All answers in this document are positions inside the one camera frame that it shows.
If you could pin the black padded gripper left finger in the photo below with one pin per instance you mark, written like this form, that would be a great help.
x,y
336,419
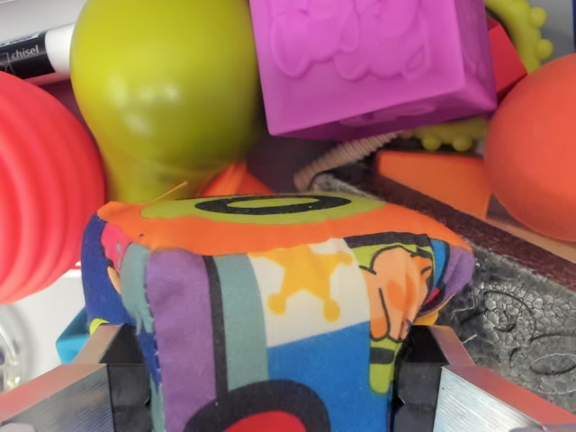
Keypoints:
x,y
67,400

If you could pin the black padded gripper right finger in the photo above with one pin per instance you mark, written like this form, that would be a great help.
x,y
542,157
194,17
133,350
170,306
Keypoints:
x,y
468,400

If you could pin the colourful printed fabric cube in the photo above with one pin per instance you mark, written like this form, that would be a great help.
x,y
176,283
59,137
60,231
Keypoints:
x,y
270,315

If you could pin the teal embossed rubber cube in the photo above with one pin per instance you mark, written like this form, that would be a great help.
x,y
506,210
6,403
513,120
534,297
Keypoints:
x,y
74,339

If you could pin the gray embossed foam block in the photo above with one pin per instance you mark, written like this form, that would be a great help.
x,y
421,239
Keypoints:
x,y
517,306

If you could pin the red ribbed rubber ball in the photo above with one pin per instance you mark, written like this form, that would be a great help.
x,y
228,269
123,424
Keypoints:
x,y
40,189

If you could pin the orange wedge block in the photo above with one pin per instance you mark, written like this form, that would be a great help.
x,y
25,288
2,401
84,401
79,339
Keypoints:
x,y
432,175

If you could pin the orange foam ball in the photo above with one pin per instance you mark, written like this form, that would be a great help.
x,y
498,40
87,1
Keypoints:
x,y
535,153

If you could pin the tan ribbed wooden screw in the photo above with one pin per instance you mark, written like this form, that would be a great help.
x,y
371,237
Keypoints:
x,y
342,155

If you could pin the orange plastic piece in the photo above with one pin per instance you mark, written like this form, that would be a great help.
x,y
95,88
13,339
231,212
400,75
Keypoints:
x,y
234,180

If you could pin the olive green plastic pear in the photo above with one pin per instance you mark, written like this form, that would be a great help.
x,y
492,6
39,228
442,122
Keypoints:
x,y
166,90

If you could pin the red wooden block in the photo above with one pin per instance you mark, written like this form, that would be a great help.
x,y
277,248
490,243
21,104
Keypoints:
x,y
506,58

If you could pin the black chisel marker pen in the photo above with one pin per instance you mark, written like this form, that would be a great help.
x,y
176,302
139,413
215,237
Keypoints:
x,y
27,54

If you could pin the purple embossed rubber cube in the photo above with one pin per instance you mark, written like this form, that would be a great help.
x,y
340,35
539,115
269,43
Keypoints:
x,y
369,63

